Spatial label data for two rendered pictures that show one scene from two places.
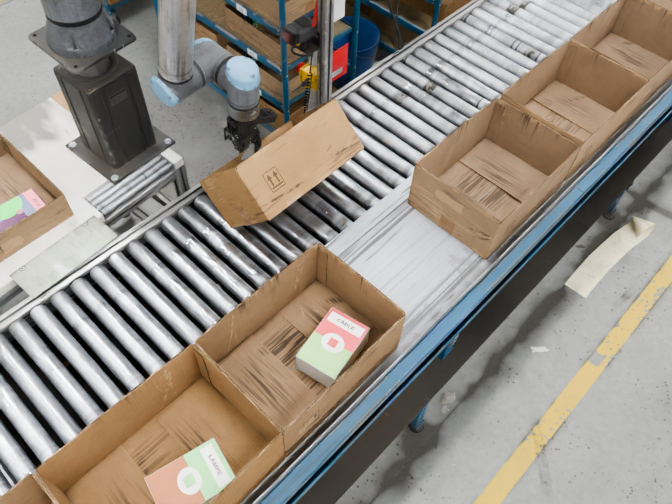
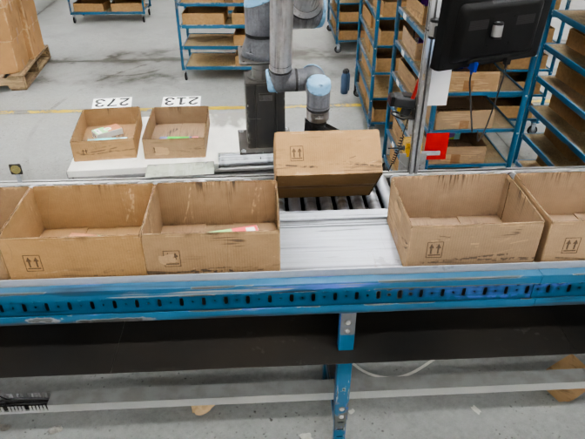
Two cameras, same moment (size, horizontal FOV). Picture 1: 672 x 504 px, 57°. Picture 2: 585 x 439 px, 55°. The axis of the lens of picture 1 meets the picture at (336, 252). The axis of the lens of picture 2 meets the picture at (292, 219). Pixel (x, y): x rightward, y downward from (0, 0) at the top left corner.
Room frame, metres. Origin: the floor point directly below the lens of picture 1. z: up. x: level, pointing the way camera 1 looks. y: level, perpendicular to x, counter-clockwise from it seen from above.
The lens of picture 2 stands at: (-0.17, -1.13, 1.95)
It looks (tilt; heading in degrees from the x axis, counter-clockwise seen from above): 33 degrees down; 45
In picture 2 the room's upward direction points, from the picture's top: straight up
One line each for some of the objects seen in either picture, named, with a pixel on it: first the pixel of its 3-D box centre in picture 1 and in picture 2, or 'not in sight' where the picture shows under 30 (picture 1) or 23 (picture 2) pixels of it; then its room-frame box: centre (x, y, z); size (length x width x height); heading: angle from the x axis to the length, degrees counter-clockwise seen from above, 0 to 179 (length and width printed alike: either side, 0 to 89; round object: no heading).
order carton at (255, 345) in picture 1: (302, 344); (215, 228); (0.67, 0.07, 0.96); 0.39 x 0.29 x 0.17; 139
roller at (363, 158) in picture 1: (362, 157); not in sight; (1.52, -0.07, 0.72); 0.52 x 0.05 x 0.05; 49
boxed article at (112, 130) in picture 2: not in sight; (107, 131); (0.97, 1.34, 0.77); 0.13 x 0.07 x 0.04; 174
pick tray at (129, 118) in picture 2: not in sight; (108, 132); (0.95, 1.28, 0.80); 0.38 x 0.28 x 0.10; 54
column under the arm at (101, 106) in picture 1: (108, 108); (265, 110); (1.49, 0.75, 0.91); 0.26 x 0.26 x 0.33; 52
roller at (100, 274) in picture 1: (146, 321); not in sight; (0.84, 0.53, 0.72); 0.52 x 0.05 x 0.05; 49
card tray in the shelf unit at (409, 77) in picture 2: not in sight; (430, 75); (2.78, 0.67, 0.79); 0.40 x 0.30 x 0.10; 50
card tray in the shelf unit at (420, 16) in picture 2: not in sight; (440, 6); (2.78, 0.67, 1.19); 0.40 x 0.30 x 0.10; 48
